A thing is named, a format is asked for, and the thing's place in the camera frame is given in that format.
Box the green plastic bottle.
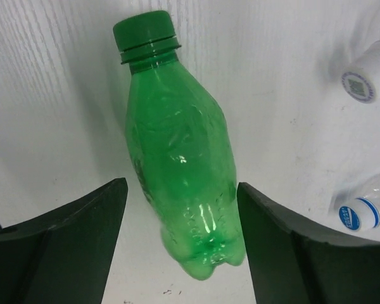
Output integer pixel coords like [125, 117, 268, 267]
[113, 10, 246, 281]

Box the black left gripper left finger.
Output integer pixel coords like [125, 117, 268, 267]
[0, 178, 128, 303]

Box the Pepsi bottle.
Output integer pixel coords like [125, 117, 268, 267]
[335, 173, 380, 232]

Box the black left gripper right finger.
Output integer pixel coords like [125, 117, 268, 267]
[237, 182, 380, 303]

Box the clear unlabelled bottle left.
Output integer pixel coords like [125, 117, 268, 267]
[341, 41, 380, 104]

